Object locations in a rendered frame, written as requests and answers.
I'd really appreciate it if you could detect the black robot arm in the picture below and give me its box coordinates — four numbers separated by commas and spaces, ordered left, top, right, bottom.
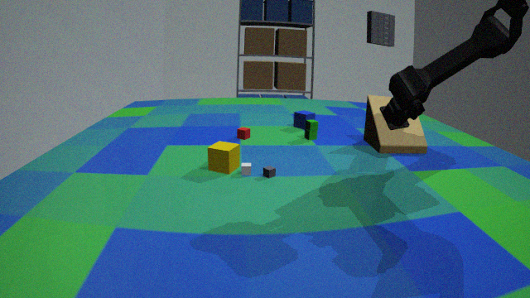
380, 0, 529, 130

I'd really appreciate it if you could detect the red block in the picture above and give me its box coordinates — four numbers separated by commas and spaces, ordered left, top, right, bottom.
237, 127, 250, 140

